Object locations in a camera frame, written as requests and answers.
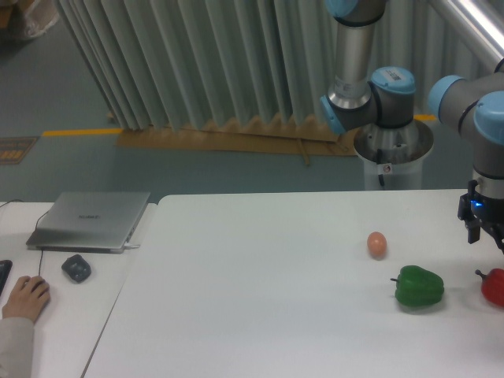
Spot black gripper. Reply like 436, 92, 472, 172
458, 180, 504, 253

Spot red bell pepper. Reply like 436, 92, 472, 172
475, 269, 503, 307

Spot orange floor sign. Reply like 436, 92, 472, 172
0, 136, 39, 165

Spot pale green folding curtain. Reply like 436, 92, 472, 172
54, 0, 484, 133

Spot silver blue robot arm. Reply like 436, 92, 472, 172
321, 1, 503, 246

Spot black mouse cable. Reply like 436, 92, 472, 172
0, 198, 52, 279

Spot green bell pepper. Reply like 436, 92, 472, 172
391, 265, 444, 307

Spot brown egg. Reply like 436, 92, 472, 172
367, 232, 387, 259

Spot silver closed laptop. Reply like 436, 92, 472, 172
26, 191, 150, 253

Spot person's hand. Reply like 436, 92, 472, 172
2, 276, 50, 324

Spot black 3D mouse controller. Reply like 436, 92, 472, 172
61, 254, 92, 284

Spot beige sleeve forearm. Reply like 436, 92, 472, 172
1, 317, 35, 377

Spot brown cardboard sheet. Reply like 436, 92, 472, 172
116, 114, 356, 165

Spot black keyboard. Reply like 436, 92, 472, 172
0, 260, 13, 295

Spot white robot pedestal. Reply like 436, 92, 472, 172
354, 120, 434, 191

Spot black computer mouse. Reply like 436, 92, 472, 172
24, 276, 50, 307

